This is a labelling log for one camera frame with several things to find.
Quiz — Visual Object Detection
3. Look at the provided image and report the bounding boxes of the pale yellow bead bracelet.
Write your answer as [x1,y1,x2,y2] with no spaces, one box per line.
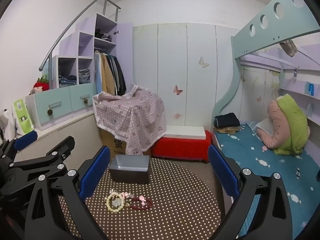
[105,191,125,212]

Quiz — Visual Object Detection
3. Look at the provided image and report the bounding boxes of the grey hanging bag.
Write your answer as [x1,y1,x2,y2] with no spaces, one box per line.
[279,39,298,57]

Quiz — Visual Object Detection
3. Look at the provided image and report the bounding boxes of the dark folded clothes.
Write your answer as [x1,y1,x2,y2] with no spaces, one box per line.
[214,112,240,128]

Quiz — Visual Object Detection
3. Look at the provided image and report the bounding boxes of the grey metal handrail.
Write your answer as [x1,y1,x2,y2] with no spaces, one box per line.
[39,0,122,72]

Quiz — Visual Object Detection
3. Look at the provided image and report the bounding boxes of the folded blue jeans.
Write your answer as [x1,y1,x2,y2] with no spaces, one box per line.
[59,74,77,88]
[79,69,91,84]

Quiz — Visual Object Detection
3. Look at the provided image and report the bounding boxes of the red storage stool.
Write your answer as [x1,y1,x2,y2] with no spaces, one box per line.
[150,130,212,163]

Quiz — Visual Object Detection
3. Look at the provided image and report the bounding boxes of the hanging dark jacket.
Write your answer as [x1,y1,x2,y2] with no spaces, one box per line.
[107,54,127,97]

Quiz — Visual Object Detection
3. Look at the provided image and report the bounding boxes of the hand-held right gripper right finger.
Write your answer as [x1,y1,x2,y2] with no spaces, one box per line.
[207,144,294,240]

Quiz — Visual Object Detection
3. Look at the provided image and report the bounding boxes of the dark red bead bracelet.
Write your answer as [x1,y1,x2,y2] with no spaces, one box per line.
[126,196,153,211]

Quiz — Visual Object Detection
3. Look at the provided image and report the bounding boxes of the red strawberry plush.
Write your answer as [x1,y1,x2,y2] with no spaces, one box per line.
[34,74,50,92]

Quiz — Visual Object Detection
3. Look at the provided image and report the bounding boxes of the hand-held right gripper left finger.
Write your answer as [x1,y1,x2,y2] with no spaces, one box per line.
[24,145,112,240]

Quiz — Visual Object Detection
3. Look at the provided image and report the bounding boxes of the green paper bag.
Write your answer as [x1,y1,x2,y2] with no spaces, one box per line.
[12,99,34,134]

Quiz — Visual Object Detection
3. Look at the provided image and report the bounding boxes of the pale wardrobe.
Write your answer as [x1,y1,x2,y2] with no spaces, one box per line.
[132,23,242,130]

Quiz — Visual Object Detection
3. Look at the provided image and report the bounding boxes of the white plastic bag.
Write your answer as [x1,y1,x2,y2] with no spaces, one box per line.
[0,109,18,140]

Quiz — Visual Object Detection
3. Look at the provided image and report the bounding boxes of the brown polka dot tablecloth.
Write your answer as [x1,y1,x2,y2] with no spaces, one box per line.
[57,157,223,240]

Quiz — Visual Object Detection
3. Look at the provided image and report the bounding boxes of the grey metal box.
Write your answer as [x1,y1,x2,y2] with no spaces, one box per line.
[109,154,151,185]

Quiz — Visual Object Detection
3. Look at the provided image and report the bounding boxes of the teal bunk bed frame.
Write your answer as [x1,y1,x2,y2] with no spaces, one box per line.
[212,0,320,130]

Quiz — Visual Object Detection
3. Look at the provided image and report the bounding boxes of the hanging beige coat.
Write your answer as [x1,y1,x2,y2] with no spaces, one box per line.
[101,54,117,96]

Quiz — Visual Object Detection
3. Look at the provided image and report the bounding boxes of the white pillow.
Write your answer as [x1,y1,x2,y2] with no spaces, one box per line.
[255,119,275,137]

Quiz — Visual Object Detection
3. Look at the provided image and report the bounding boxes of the lilac stair cabinet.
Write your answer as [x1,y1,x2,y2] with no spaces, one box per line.
[25,14,133,130]

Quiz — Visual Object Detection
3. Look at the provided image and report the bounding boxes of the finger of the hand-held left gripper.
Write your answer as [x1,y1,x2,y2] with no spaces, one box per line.
[9,136,75,183]
[0,130,38,165]

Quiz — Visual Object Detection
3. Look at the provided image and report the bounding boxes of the teal drawer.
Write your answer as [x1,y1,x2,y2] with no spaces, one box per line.
[34,90,73,125]
[69,83,97,110]

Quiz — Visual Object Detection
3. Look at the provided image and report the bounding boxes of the dark clothes pile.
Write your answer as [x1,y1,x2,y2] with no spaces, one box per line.
[95,29,113,42]

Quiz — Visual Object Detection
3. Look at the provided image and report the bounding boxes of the pink body pillow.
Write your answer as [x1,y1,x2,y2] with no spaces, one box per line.
[267,100,290,149]

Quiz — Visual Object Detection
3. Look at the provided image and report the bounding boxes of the pink checked cloth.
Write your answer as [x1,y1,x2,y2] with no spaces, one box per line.
[92,84,167,155]

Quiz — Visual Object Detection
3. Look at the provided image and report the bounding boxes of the cream low cabinet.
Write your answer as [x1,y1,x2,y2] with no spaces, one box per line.
[14,110,105,164]

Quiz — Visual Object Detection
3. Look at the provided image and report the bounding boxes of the blue printed mattress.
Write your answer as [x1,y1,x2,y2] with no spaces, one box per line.
[214,120,320,240]

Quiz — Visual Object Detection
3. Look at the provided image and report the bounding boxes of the hanging pale blue shirt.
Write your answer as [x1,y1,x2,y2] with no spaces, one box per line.
[94,52,103,94]

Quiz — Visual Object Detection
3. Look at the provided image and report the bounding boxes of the tan folded cloth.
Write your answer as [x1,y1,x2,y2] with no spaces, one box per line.
[216,126,240,134]

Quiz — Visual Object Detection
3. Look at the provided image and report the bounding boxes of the green blanket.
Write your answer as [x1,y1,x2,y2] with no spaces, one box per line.
[274,94,309,155]

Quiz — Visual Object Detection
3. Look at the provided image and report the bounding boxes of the brown cardboard box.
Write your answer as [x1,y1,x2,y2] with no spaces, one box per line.
[100,127,152,157]

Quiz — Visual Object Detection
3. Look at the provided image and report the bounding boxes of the white flat box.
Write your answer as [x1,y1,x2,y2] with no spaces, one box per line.
[164,125,206,139]

